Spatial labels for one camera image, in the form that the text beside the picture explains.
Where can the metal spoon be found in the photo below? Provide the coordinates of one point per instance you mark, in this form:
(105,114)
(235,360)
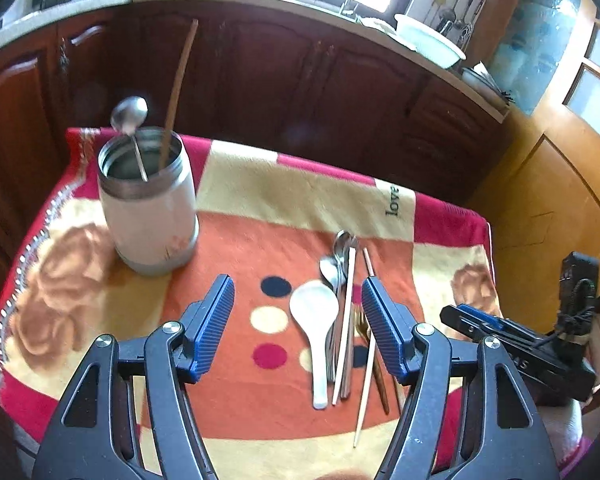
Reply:
(128,114)
(328,270)
(344,245)

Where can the wooden chopstick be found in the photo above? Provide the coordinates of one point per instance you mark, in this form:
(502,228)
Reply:
(177,85)
(365,395)

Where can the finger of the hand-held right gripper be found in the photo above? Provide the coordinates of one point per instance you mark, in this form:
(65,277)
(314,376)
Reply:
(472,317)

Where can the printed red orange blanket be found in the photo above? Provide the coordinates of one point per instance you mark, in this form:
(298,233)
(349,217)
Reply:
(260,200)

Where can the light kitchen countertop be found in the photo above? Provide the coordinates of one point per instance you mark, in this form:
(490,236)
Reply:
(300,2)

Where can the white steel utensil holder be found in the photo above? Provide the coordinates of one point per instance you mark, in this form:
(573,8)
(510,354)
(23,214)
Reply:
(150,220)

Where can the metal bowl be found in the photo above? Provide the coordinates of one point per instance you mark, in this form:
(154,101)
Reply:
(485,87)

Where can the frosted blue glass panel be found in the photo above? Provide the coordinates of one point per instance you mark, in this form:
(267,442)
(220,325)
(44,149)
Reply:
(535,40)

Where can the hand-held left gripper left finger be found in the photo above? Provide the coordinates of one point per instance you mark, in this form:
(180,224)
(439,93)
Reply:
(212,327)

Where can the person's right forearm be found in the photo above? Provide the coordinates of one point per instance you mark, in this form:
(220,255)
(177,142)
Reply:
(580,447)

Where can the silver metal chopstick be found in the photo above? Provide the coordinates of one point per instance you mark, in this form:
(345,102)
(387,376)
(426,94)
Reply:
(346,305)

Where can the dark wooden kitchen cabinets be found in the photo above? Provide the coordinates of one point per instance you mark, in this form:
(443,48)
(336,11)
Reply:
(280,75)

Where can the white plastic basin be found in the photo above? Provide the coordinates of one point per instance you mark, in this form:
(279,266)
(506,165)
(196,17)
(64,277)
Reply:
(425,40)

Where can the gold fork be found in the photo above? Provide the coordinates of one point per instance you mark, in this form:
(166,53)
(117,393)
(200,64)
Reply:
(362,322)

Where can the hanging kitchen utensils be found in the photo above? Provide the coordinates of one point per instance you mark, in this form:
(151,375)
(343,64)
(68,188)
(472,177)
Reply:
(455,10)

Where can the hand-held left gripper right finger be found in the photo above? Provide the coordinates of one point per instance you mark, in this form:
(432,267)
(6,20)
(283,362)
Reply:
(382,327)

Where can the white ceramic spoon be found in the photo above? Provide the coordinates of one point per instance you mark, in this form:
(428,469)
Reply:
(312,310)

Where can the wooden door with glass panes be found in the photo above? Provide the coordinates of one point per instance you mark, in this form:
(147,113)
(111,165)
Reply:
(545,185)

